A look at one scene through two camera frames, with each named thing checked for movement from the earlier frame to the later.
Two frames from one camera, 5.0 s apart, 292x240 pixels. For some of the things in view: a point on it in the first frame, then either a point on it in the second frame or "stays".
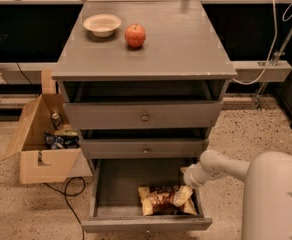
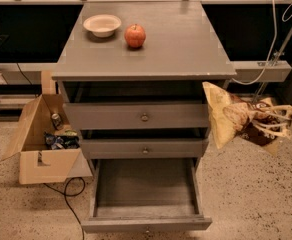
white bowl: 102,25 stays
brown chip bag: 167,200 to 232,116
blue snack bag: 60,142 stays
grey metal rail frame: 265,71 stays
